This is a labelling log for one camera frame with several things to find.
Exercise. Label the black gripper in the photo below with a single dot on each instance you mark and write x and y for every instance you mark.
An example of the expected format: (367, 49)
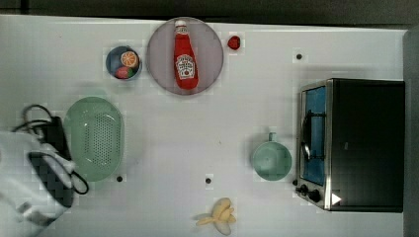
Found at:
(53, 134)

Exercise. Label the green oval strainer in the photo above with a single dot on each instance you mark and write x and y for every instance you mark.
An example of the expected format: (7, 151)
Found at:
(95, 132)

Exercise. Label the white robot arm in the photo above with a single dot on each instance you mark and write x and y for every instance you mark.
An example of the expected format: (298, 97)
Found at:
(35, 182)

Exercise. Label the toy strawberry in bowl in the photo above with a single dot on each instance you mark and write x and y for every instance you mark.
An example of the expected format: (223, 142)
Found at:
(124, 73)

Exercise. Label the small blue bowl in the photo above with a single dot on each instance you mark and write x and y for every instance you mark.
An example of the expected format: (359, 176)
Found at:
(113, 61)

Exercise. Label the toy orange slice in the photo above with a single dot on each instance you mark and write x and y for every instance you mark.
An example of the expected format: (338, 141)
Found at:
(129, 59)

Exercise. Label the red plush ketchup bottle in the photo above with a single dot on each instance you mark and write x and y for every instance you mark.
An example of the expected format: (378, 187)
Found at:
(185, 64)

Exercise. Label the grey round plate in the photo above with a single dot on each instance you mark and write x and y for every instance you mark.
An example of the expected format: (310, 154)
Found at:
(207, 48)

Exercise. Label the peeled toy banana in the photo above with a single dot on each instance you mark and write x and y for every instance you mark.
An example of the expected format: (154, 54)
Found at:
(221, 217)

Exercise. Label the red toy strawberry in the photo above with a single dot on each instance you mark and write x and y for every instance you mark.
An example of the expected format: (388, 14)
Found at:
(234, 42)

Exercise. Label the light green mug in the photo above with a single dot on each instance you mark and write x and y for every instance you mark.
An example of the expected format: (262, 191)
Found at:
(272, 160)

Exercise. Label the black toaster oven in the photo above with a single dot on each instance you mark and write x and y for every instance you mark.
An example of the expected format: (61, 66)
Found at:
(350, 145)

